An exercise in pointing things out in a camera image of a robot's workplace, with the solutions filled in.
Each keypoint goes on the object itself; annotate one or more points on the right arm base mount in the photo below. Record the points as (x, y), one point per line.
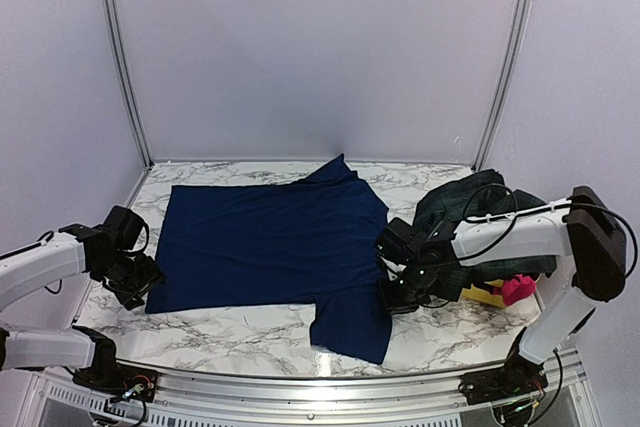
(500, 383)

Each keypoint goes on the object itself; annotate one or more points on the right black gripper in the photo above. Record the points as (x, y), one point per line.
(393, 306)

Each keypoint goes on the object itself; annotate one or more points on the front aluminium rail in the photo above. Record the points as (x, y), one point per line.
(438, 398)

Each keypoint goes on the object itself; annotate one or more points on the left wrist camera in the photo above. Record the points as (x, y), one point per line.
(126, 226)

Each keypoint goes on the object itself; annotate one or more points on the navy blue t-shirt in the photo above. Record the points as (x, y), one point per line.
(311, 241)

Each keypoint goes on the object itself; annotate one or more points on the pink garment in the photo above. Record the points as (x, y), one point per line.
(517, 288)

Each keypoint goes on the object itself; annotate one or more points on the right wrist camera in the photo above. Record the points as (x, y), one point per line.
(400, 243)

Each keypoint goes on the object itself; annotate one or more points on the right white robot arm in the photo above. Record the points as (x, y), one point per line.
(602, 245)

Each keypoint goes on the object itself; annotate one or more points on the left aluminium frame post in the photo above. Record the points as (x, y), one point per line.
(117, 44)

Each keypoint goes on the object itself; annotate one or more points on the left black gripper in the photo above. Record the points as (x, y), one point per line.
(151, 276)

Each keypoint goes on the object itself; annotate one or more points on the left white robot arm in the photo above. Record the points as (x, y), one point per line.
(66, 253)

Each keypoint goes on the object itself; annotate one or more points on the right aluminium frame post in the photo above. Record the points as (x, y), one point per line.
(514, 44)

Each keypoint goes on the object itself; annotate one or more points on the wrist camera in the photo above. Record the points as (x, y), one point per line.
(400, 243)
(126, 226)

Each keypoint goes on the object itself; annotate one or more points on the aluminium frame post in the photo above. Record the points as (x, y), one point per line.
(117, 44)
(514, 44)

